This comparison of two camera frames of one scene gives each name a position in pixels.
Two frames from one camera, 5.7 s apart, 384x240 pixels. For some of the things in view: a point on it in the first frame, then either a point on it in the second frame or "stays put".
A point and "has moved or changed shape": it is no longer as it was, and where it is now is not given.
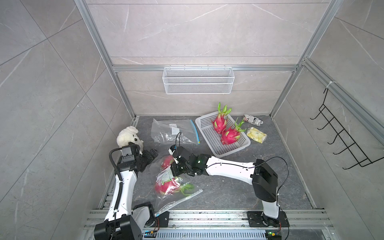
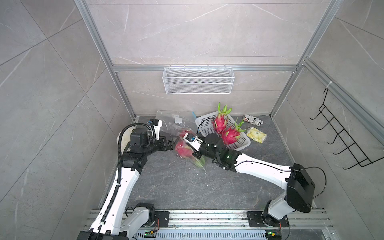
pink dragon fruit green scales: [220, 121] stays put
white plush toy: [129, 134] stays put
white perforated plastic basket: [214, 138] stays put
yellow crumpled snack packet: [256, 134] stays put
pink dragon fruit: [167, 161] has moved or changed shape
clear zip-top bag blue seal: [166, 131] has moved or changed shape
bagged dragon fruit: [169, 190] has moved or changed shape
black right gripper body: [179, 168] → [204, 151]
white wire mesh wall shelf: [199, 80] stays put
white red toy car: [253, 119] stays put
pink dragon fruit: [230, 135] stays put
